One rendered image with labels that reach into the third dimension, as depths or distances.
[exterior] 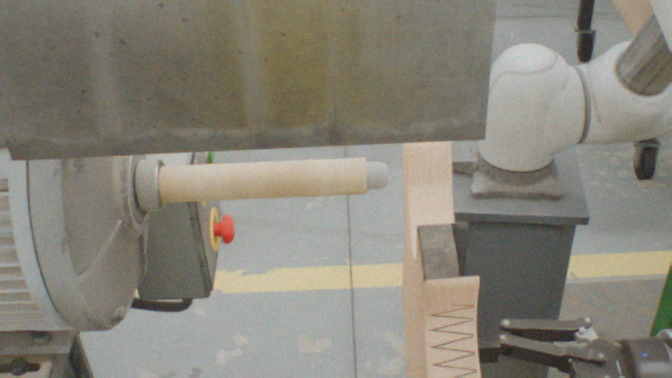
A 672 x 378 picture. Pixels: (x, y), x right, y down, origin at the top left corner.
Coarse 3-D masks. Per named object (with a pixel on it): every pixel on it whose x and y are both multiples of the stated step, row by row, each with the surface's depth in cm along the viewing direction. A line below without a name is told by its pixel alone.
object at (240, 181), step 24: (168, 168) 70; (192, 168) 69; (216, 168) 69; (240, 168) 69; (264, 168) 69; (288, 168) 69; (312, 168) 69; (336, 168) 69; (360, 168) 69; (168, 192) 69; (192, 192) 69; (216, 192) 69; (240, 192) 69; (264, 192) 69; (288, 192) 69; (312, 192) 69; (336, 192) 69; (360, 192) 70
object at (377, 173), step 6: (366, 162) 70; (372, 162) 70; (378, 162) 70; (366, 168) 69; (372, 168) 69; (378, 168) 69; (384, 168) 69; (372, 174) 69; (378, 174) 69; (384, 174) 69; (372, 180) 69; (378, 180) 69; (384, 180) 69; (372, 186) 70; (378, 186) 70; (384, 186) 70
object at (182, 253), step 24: (168, 216) 97; (192, 216) 97; (216, 216) 110; (168, 240) 99; (192, 240) 99; (216, 240) 110; (168, 264) 102; (192, 264) 102; (216, 264) 109; (144, 288) 104; (168, 288) 104; (192, 288) 104; (168, 312) 111
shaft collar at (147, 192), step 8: (144, 160) 70; (152, 160) 70; (160, 160) 70; (136, 168) 69; (144, 168) 69; (152, 168) 69; (136, 176) 68; (144, 176) 68; (152, 176) 68; (136, 184) 68; (144, 184) 68; (152, 184) 68; (136, 192) 68; (144, 192) 68; (152, 192) 68; (136, 200) 69; (144, 200) 69; (152, 200) 69; (160, 200) 69; (144, 208) 69; (152, 208) 70; (160, 208) 70
